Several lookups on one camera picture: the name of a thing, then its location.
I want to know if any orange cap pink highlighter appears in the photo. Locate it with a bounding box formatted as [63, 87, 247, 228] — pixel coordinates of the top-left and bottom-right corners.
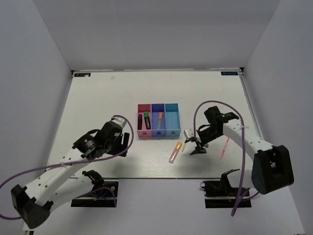
[169, 142, 182, 164]

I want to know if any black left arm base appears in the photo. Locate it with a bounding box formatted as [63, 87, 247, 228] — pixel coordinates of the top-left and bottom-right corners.
[71, 170, 119, 208]

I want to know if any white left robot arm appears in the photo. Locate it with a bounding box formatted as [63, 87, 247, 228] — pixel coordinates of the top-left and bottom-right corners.
[11, 116, 132, 229]

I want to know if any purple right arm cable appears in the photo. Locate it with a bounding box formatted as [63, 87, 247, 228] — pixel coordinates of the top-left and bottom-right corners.
[193, 100, 260, 217]

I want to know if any blue label right corner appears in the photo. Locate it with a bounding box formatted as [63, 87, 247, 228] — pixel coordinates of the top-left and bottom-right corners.
[221, 71, 238, 76]

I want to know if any light blue storage bin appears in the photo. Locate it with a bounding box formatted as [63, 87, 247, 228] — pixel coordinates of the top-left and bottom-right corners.
[165, 103, 181, 137]

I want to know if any thin pink pen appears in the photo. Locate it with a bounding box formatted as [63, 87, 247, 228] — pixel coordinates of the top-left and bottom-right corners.
[221, 137, 230, 159]

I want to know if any pink storage bin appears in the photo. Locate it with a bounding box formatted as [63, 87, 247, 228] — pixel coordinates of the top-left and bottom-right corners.
[137, 104, 152, 138]

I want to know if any orange cap white highlighter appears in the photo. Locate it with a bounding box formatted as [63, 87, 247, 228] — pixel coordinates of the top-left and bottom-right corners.
[157, 112, 163, 130]

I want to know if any dark blue storage bin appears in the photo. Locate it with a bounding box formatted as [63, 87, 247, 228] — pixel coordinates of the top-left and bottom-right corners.
[151, 103, 166, 138]

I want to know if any purple cap black highlighter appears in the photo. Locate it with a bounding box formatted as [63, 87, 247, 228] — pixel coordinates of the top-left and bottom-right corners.
[137, 114, 143, 130]

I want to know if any blue label corner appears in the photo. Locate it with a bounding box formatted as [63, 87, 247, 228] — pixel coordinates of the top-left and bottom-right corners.
[221, 71, 238, 76]
[74, 73, 91, 77]

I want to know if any blue label left corner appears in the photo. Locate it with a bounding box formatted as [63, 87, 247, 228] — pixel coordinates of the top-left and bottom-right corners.
[74, 73, 91, 77]

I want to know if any green cap black highlighter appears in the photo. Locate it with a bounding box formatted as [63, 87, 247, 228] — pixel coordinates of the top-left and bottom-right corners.
[144, 112, 151, 130]

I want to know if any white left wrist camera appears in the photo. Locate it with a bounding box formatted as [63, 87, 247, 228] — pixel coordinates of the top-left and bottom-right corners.
[112, 117, 127, 128]

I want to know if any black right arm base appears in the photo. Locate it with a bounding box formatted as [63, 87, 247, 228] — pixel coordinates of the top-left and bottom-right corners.
[200, 169, 239, 209]

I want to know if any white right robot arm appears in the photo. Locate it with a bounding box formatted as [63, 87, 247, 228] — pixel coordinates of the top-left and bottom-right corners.
[183, 106, 294, 195]

